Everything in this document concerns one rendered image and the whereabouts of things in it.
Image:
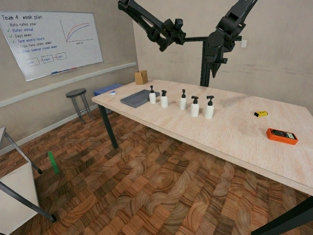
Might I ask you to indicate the orange pocket multimeter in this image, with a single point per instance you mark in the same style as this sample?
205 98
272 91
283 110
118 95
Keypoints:
282 136

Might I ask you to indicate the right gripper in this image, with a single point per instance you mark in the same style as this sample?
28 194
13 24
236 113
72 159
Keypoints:
178 38

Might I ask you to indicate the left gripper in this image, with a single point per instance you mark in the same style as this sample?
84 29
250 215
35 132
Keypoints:
214 66

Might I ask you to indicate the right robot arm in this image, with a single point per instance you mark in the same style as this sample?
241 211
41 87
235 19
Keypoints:
139 14

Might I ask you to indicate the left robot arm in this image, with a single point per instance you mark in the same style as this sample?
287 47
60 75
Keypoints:
228 29

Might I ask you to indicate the white pump bottle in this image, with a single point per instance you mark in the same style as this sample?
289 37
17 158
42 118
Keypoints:
183 101
194 107
163 99
209 108
152 96

